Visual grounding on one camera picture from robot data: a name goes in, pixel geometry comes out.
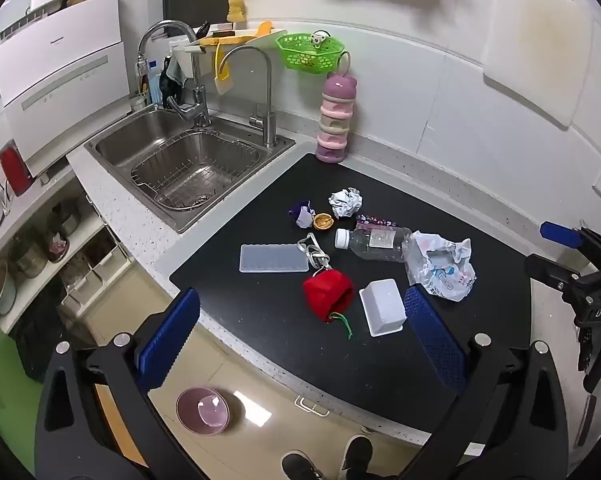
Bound white cabinet handle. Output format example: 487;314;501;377
294;396;331;417

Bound pink stacked container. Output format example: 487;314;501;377
315;72;359;164

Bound purple wrapper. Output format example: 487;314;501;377
289;200;316;231

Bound dark dish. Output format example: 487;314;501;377
45;200;82;264

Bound wire drain basket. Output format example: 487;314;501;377
130;130;262;211

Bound tall chrome faucet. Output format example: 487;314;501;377
138;20;212;128

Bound grey ribbon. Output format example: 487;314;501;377
297;232;332;272

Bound red drawstring pouch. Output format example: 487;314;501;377
302;268;355;341

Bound green cabinet door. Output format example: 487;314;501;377
0;317;42;461

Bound white shelf unit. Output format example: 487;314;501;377
0;165;132;333

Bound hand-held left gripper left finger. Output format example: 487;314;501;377
34;287;204;480

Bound stainless steel sink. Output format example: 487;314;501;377
84;107;297;234

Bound clear plastic bottle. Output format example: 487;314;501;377
335;226;414;263

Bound white dishwasher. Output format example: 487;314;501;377
0;0;134;178

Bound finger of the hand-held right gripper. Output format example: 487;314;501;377
525;254;601;308
539;220;601;273

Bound black bag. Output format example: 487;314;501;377
10;285;67;386

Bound white plastic bag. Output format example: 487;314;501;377
405;231;477;303

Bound translucent plastic lid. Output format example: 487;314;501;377
239;243;310;274

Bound crumpled paper ball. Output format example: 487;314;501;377
329;187;363;219

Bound metal pot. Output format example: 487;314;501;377
9;230;49;279

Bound blue bottle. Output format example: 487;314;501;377
148;60;162;107

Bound black shoe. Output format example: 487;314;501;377
281;451;322;480
341;436;374;480

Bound white plastic box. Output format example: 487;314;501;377
359;278;408;337

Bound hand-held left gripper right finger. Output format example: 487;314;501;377
401;285;569;480

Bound dark hanging cloth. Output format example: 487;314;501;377
159;55;194;102

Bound pink round bin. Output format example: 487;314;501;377
175;386;230;436

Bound red container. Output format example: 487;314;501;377
0;141;32;197

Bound green plastic basket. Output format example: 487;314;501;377
275;32;345;72

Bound orange floor mat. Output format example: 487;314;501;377
93;384;147;467

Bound yellow drain rack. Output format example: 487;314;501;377
195;20;287;53

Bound yellow hanging scraper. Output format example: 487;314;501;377
213;45;234;96

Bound slim chrome faucet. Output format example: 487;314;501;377
216;46;277;148

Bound white storage boxes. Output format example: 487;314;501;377
60;246;132;312

